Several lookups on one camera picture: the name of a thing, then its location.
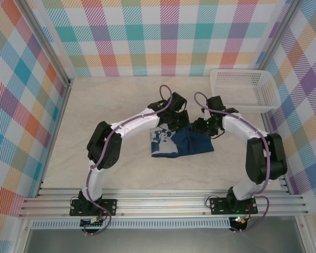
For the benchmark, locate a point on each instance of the navy blue t-shirt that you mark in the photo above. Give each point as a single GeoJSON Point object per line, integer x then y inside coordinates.
{"type": "Point", "coordinates": [195, 145]}

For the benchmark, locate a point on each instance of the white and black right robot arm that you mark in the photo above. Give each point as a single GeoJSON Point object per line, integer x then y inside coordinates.
{"type": "Point", "coordinates": [239, 126]}

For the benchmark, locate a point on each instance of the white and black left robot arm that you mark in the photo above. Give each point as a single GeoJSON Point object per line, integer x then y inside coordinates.
{"type": "Point", "coordinates": [137, 124]}

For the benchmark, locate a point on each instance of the white perforated plastic basket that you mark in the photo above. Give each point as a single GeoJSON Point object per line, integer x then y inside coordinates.
{"type": "Point", "coordinates": [252, 81]}

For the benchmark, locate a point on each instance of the small circuit board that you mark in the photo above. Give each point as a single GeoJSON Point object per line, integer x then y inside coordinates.
{"type": "Point", "coordinates": [239, 221]}
{"type": "Point", "coordinates": [93, 224]}

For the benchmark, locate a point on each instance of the grey sheet metal panel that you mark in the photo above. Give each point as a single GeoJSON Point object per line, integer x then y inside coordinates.
{"type": "Point", "coordinates": [160, 242]}

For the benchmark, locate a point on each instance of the aluminium frame post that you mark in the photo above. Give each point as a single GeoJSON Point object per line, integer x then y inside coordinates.
{"type": "Point", "coordinates": [277, 39]}
{"type": "Point", "coordinates": [48, 44]}

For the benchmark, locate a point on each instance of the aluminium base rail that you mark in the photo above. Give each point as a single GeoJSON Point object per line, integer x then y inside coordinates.
{"type": "Point", "coordinates": [160, 203]}

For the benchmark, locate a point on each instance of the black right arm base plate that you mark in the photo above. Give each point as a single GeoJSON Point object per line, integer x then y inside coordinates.
{"type": "Point", "coordinates": [217, 206]}

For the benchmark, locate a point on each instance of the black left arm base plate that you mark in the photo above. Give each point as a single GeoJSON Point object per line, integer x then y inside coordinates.
{"type": "Point", "coordinates": [110, 206]}

